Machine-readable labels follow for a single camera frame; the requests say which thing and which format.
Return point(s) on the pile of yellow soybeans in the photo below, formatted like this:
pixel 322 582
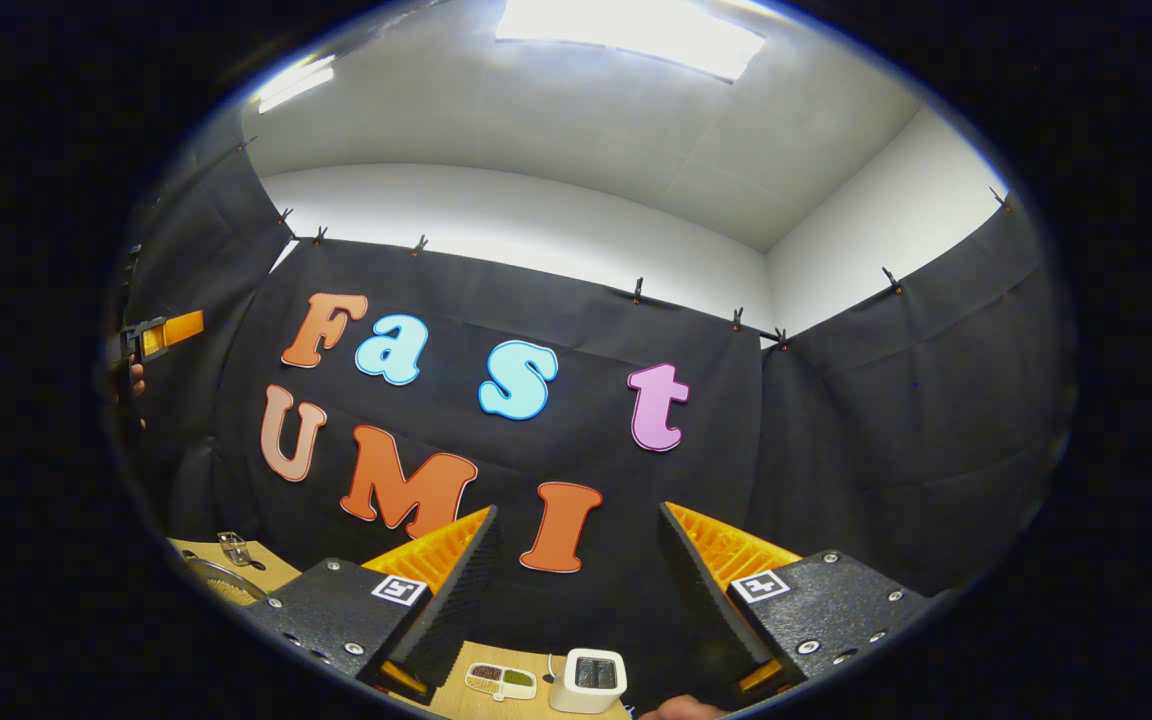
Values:
pixel 234 592

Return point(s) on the white toaster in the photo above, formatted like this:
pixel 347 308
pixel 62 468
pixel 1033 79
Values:
pixel 586 698

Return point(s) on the ceiling light panel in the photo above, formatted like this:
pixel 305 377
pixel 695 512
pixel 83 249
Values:
pixel 636 35
pixel 296 85

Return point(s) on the dark red beans heap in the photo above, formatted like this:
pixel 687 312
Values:
pixel 484 672

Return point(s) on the small soybeans heap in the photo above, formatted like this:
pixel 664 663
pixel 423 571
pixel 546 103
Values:
pixel 482 686

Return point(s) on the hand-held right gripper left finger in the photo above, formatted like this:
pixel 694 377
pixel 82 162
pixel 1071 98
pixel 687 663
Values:
pixel 456 610

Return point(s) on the tan rounded object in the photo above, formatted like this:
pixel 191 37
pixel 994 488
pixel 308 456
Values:
pixel 681 710

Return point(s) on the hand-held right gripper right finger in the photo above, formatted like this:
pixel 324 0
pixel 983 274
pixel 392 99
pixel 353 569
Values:
pixel 711 600

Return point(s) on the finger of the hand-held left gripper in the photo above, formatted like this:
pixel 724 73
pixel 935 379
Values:
pixel 176 333

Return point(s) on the white divided plate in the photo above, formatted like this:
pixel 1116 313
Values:
pixel 502 683

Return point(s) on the green mung beans heap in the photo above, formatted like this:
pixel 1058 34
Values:
pixel 519 677

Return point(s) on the row of black cloth clips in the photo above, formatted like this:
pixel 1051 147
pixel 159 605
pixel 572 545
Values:
pixel 638 290

